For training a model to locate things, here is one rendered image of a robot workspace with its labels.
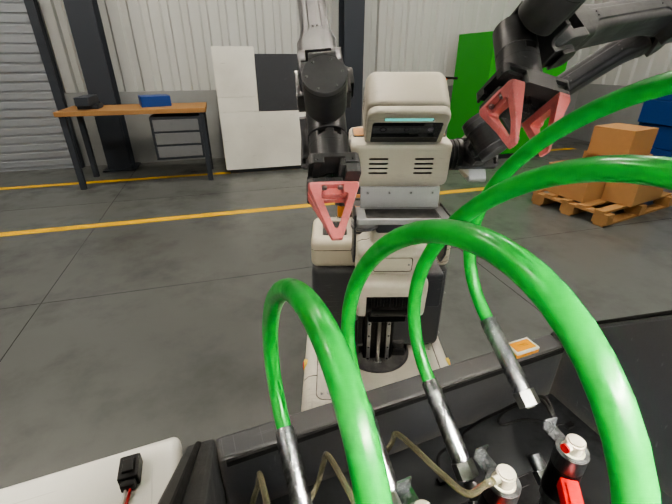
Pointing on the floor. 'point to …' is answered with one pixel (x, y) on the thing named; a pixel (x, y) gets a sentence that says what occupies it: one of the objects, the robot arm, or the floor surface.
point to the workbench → (190, 143)
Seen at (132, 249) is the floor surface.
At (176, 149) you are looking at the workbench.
